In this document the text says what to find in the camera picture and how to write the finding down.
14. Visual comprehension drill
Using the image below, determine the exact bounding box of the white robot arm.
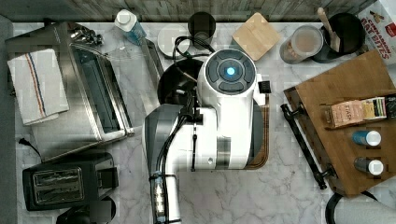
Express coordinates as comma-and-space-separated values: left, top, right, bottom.
142, 49, 262, 224

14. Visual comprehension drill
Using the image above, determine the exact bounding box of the black bowl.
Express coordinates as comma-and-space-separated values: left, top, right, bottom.
157, 59, 203, 105

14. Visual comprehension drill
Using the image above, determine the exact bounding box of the stainless steel toaster oven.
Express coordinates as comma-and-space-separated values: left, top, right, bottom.
6, 22, 134, 162

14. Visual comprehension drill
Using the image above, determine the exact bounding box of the green mug white inside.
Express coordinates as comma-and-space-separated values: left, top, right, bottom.
157, 24, 189, 58

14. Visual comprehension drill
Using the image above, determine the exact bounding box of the wooden cutting board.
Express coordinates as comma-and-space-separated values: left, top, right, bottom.
245, 102, 269, 170

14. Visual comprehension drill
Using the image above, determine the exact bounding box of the dark cylindrical cup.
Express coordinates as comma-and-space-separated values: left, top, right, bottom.
188, 11, 216, 44

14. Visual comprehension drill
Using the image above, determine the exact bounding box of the teal canister with wooden lid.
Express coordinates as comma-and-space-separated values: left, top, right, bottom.
232, 12, 280, 61

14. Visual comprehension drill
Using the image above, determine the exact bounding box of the white capped blue bottle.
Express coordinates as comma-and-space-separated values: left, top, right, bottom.
114, 9, 147, 46

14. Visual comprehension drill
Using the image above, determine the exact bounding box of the glass jar of cereal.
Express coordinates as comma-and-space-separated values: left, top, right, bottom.
279, 25, 323, 64

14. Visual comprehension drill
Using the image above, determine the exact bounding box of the tea bag box organizer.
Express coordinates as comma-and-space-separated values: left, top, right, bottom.
321, 94, 396, 129

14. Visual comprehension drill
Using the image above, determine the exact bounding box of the wooden drawer box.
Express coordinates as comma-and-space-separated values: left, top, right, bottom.
284, 49, 396, 197

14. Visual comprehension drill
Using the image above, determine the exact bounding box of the wooden spatula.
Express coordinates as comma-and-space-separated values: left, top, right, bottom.
317, 7, 341, 52

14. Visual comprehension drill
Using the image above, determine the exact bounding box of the black two-slot toaster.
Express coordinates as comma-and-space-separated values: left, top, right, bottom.
22, 152, 119, 211

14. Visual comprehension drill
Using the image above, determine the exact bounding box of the white striped kitchen towel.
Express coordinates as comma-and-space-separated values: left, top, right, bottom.
7, 49, 69, 125

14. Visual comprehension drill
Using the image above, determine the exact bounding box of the black paper towel holder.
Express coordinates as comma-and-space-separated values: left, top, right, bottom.
324, 189, 379, 224

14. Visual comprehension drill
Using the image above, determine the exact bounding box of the grey spice shaker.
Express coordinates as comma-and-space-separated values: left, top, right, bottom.
354, 157, 384, 175

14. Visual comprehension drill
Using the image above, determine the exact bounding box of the black utensil holder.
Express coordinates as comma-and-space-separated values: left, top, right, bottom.
311, 13, 365, 63

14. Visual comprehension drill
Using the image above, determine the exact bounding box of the blue spice shaker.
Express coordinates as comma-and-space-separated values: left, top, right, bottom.
352, 131, 382, 147

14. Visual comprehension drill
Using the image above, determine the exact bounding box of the cinnamon oat bites box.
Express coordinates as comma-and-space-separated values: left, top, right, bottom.
358, 0, 396, 65

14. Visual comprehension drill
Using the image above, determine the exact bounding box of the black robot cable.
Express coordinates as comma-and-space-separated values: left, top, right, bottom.
155, 35, 217, 224

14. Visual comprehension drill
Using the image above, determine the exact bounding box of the black drawer handle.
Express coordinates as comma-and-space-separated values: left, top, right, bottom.
280, 104, 335, 189

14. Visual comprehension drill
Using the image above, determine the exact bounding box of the black power cord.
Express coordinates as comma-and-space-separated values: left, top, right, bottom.
18, 137, 42, 160

